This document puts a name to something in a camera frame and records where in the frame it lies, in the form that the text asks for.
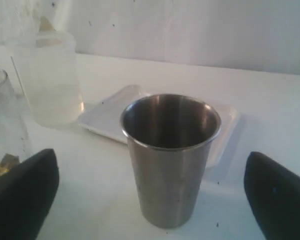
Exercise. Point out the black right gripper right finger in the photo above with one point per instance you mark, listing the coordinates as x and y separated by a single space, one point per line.
273 193

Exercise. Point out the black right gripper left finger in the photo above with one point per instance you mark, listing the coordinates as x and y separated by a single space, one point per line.
27 193

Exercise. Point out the gold foil-wrapped chocolate coins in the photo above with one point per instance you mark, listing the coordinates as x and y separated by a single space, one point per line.
8 162

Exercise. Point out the stainless steel cup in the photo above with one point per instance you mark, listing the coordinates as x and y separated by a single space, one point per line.
169 137

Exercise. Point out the clear plastic shaker cup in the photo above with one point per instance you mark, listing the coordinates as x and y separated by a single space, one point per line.
14 138

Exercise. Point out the translucent plastic beaker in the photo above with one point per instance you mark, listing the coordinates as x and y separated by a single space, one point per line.
46 65

